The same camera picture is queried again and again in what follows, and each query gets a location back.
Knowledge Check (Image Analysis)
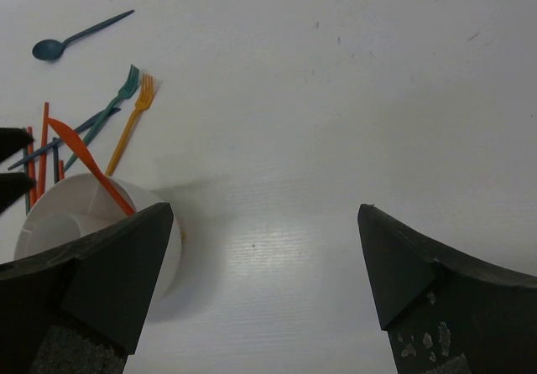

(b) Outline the dark blue plastic knife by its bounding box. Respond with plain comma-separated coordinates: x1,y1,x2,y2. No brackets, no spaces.
7,106,122,171

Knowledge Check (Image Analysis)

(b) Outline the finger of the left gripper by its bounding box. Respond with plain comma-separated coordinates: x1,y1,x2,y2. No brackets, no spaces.
0,127,34,160
0,172,34,214

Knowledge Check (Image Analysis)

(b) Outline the orange-yellow plastic fork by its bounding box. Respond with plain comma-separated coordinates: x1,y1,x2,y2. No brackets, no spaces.
106,74,155,176

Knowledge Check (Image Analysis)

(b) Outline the dark teal chopstick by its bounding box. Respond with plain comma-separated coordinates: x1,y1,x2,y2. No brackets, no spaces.
51,138,60,184

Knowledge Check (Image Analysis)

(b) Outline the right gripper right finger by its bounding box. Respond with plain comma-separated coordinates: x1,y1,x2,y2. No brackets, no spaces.
357,204,536,373

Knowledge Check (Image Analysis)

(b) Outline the orange plastic knife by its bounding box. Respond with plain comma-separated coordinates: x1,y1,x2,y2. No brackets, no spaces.
48,117,135,216

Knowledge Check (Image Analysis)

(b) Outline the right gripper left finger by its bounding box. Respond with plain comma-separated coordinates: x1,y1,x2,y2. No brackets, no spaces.
1,202,173,373

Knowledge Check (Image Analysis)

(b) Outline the dark blue plastic spoon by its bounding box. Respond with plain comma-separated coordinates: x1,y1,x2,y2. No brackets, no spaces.
32,9,135,62

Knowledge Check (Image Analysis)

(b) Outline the teal plastic fork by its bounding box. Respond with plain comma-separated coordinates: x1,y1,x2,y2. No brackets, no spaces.
82,65,140,145

